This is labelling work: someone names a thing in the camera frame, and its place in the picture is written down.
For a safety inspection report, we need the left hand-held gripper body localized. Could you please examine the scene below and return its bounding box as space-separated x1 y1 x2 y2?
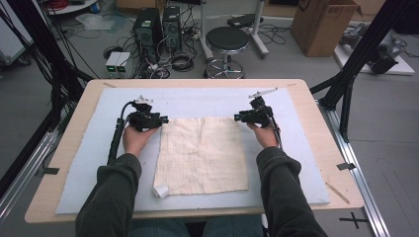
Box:
127 95 163 133

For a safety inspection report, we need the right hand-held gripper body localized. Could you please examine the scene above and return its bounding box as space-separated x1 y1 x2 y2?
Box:
241 87 279 128

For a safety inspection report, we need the cream towel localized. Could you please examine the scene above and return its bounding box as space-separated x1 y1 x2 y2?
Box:
152 117 250 199

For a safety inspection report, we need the person's left hand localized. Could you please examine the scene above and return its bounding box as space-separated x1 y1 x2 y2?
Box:
122 124 159 158

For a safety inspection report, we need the person's right hand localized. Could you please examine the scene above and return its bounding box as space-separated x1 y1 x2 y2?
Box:
246 121 281 149

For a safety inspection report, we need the white foam mat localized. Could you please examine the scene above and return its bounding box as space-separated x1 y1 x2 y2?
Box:
55 87 331 215

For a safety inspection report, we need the white power supply box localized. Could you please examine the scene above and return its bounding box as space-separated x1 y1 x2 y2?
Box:
105 51 123 74
115 51 131 74

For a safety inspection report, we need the black round stool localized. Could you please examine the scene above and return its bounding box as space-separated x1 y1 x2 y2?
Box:
204 26 251 79

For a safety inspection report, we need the white metal stand leg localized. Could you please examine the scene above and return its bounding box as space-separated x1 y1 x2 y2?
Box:
198 0 215 61
250 0 270 59

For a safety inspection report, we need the black computer tower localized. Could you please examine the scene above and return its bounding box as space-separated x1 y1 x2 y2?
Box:
132 7 163 64
161 5 183 53

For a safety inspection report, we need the black flat case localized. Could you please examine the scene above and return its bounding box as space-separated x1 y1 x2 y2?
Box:
226 13 265 30

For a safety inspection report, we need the person's right leg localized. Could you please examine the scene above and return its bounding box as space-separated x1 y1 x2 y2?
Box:
202 214 265 237

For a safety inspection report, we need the person's leg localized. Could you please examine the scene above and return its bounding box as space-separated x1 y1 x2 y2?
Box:
127 219 186 237
202 214 265 237

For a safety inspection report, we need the person's left leg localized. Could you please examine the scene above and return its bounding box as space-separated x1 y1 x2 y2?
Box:
127 219 186 237

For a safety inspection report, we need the brown cardboard box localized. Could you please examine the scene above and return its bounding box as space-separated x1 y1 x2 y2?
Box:
290 0 364 58

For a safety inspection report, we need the thin wooden strip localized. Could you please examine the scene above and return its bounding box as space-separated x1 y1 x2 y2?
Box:
325 182 351 205

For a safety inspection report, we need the clear plastic bag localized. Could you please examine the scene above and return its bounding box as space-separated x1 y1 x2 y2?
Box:
75 12 128 33

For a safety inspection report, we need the white round table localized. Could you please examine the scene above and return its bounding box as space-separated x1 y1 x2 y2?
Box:
42 0 101 16

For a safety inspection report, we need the black robot device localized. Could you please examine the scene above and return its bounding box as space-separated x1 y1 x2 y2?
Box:
368 33 405 75

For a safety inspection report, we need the black tape cross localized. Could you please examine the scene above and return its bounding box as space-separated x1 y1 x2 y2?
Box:
339 211 369 230

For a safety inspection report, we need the white platform board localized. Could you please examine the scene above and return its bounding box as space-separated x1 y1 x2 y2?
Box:
333 31 416 77

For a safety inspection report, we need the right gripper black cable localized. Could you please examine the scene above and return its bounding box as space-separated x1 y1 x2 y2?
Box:
268 108 284 150

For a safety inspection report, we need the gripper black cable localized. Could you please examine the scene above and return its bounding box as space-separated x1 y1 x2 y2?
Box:
107 100 136 166
268 108 284 150

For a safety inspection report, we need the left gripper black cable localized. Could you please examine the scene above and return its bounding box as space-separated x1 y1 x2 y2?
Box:
107 100 136 166

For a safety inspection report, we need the tangle of floor cables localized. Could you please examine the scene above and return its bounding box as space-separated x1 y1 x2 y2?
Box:
141 31 201 79

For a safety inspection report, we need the thin black floor cable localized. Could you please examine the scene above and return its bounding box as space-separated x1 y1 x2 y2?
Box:
258 22 292 46

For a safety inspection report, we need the aluminium rail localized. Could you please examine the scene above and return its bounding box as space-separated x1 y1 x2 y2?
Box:
0 130 61 226
317 100 392 237

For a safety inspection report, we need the black frame strut with cables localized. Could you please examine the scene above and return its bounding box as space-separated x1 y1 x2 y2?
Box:
0 0 95 132

